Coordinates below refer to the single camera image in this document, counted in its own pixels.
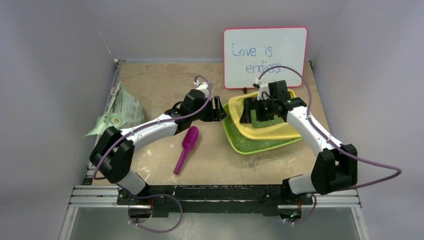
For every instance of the purple plastic litter scoop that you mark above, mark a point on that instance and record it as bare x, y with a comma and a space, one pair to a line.
188, 144

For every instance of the pink framed whiteboard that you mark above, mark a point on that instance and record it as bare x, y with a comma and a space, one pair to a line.
248, 52

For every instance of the green cat litter granules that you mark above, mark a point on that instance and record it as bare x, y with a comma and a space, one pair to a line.
238, 139

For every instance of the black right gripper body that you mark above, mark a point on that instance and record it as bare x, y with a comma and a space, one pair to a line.
255, 112

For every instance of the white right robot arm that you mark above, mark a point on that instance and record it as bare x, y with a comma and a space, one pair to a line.
334, 169

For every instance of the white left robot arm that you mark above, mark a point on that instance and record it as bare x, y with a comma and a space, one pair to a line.
113, 153

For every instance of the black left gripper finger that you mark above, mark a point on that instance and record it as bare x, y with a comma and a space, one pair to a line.
218, 114
217, 105

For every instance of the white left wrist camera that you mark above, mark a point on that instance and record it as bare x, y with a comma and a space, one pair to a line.
204, 87

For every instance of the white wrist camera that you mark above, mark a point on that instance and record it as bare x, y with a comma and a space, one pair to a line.
263, 90
204, 87

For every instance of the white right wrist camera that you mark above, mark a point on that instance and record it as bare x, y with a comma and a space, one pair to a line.
263, 90

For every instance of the green cat litter bag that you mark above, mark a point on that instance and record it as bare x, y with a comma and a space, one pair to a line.
123, 111

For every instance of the yellow sifting litter tray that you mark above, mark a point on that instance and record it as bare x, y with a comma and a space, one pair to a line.
275, 129

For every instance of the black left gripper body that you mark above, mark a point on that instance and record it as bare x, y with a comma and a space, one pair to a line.
204, 114

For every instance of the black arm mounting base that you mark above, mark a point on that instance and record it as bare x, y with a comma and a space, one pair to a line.
270, 200

